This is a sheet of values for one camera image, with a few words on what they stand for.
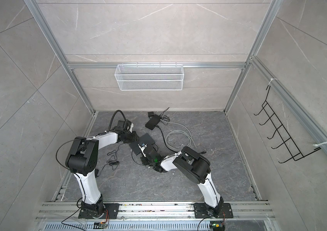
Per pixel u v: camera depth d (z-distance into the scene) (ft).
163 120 3.73
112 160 2.97
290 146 2.08
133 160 3.03
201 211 2.40
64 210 2.46
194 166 1.71
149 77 3.31
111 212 2.40
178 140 3.37
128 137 2.81
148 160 2.46
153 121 3.72
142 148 2.74
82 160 1.70
